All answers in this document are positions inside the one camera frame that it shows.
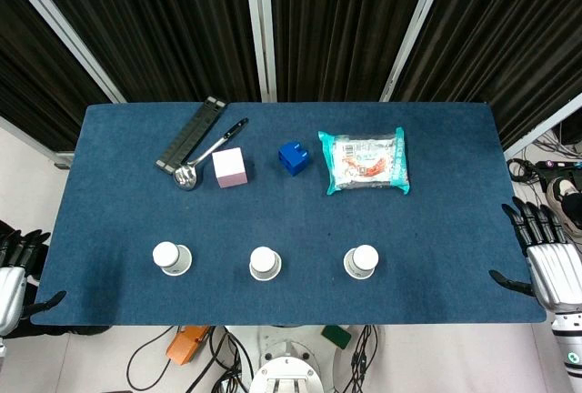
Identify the teal snack food package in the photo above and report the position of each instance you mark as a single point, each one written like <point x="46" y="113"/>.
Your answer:
<point x="366" y="161"/>

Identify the black device purple light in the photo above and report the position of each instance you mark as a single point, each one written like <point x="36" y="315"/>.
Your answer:
<point x="557" y="166"/>

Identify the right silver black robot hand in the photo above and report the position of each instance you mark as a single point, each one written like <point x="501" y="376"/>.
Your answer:
<point x="555" y="275"/>

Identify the blue felt table cloth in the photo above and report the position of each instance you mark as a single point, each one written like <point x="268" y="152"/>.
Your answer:
<point x="291" y="215"/>

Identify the black pleated curtain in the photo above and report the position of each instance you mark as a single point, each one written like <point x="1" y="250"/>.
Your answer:
<point x="341" y="24"/>
<point x="500" y="33"/>
<point x="41" y="93"/>
<point x="154" y="24"/>

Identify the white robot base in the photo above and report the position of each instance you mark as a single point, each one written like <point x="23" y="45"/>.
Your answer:
<point x="286" y="365"/>

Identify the blue notched block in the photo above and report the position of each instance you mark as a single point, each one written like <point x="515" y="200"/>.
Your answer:
<point x="293" y="157"/>

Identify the white sneaker on foot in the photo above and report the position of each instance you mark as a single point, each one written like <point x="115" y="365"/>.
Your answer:
<point x="564" y="202"/>

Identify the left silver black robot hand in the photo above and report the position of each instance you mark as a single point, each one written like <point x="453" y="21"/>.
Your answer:
<point x="10" y="288"/>

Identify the green rectangular object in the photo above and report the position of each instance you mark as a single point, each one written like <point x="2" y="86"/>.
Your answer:
<point x="337" y="336"/>

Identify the orange device under table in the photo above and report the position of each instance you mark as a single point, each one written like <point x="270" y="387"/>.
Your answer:
<point x="186" y="343"/>

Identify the grey metal frame post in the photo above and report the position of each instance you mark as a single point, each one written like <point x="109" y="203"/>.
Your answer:
<point x="261" y="29"/>
<point x="416" y="29"/>
<point x="63" y="33"/>

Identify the pink cube box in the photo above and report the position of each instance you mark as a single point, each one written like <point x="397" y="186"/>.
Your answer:
<point x="229" y="168"/>

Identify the black ridged plastic bar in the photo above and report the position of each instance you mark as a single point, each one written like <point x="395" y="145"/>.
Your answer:
<point x="191" y="134"/>

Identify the grey metal frame rail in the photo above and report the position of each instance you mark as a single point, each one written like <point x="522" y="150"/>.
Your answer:
<point x="543" y="127"/>

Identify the white paper cup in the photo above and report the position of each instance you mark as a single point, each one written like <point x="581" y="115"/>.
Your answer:
<point x="172" y="258"/>
<point x="361" y="262"/>
<point x="265" y="264"/>

